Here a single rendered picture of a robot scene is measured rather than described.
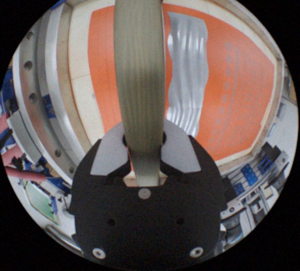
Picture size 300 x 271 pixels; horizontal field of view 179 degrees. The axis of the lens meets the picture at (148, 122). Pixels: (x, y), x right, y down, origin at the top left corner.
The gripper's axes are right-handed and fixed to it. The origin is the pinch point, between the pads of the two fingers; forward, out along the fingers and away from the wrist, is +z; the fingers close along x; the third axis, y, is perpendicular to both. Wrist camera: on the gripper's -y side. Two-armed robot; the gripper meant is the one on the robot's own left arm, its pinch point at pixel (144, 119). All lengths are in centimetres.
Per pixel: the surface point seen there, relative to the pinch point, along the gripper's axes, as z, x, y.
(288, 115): 18, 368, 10
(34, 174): -7, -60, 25
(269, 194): -102, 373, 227
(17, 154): -7.7, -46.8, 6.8
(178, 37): 4.6, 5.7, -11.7
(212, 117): 5.1, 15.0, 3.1
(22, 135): -5.0, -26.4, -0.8
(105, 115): 5.3, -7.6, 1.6
